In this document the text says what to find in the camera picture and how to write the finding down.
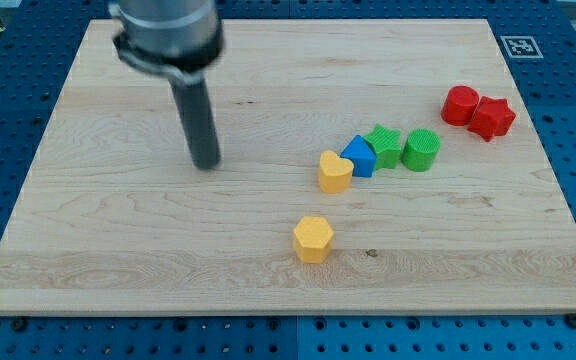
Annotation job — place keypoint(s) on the red cylinder block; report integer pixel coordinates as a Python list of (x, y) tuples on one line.
[(459, 105)]

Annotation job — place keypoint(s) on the green star block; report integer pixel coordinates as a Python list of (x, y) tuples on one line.
[(385, 144)]

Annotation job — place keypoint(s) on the red star block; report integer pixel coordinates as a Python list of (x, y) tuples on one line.
[(492, 117)]

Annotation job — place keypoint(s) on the blue triangle block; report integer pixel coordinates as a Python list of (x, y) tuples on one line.
[(361, 155)]

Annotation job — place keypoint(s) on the white fiducial marker tag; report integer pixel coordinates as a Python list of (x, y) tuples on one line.
[(521, 47)]

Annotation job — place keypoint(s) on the yellow heart block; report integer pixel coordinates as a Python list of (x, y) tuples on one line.
[(335, 173)]

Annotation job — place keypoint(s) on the yellow hexagon block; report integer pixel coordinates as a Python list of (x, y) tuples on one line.
[(313, 238)]

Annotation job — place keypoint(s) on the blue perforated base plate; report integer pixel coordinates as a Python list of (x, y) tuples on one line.
[(37, 48)]

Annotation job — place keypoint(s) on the green cylinder block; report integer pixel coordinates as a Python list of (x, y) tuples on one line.
[(420, 150)]

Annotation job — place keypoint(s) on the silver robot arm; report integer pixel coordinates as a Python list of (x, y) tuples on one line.
[(176, 40)]

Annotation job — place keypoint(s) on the light wooden board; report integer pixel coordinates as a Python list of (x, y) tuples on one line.
[(113, 219)]

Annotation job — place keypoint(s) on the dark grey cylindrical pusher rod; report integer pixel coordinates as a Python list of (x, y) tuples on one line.
[(194, 108)]

